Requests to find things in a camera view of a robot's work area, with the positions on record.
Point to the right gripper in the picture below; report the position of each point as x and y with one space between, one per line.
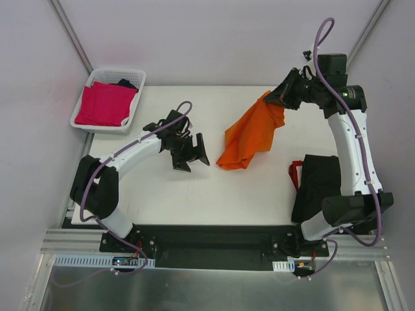
294 89

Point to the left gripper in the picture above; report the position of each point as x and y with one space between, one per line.
185 151

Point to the orange t shirt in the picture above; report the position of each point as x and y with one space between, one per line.
251 134

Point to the black t shirt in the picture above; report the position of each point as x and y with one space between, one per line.
320 179

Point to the white plastic basket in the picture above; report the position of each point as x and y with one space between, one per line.
112 76

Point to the pink t shirt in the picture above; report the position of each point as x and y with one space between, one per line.
105 105

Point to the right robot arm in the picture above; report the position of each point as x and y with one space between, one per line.
323 81

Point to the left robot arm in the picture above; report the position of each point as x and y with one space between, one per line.
96 185

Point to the red t shirt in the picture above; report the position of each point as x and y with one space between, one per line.
295 173

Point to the dark navy t shirt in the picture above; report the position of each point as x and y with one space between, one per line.
126 83

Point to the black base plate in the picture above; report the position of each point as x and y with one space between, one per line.
216 247

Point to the right aluminium frame post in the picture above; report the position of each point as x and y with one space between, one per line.
360 41

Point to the aluminium frame post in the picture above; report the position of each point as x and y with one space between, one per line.
71 34
360 41

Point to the right white cable duct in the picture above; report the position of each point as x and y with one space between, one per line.
284 266

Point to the white cable duct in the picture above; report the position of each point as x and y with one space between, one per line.
103 261
284 266

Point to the left white cable duct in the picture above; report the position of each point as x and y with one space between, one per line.
103 261

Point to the left aluminium frame post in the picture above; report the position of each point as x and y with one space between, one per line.
71 34

